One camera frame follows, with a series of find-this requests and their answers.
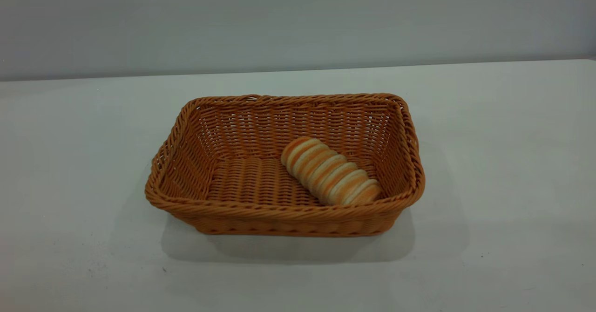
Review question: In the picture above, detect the ridged striped bread loaf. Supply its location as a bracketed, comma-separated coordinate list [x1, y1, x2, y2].
[280, 136, 382, 206]

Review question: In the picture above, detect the orange woven wicker basket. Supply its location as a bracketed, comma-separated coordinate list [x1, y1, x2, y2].
[145, 93, 426, 237]

